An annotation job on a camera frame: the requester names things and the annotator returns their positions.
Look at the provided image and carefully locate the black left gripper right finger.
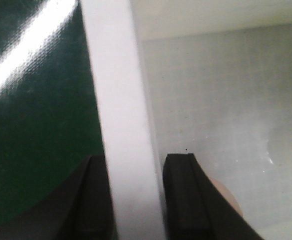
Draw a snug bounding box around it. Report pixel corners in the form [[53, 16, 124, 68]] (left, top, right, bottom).
[[163, 153, 261, 240]]

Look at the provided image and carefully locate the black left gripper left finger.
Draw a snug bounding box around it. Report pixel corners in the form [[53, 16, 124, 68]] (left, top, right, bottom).
[[0, 155, 116, 240]]

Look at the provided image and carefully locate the pink round plush toy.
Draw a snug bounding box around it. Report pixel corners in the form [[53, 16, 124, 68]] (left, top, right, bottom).
[[209, 177, 243, 216]]

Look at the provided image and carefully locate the white plastic tote box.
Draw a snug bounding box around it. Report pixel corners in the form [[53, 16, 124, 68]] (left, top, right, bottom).
[[81, 0, 292, 240]]

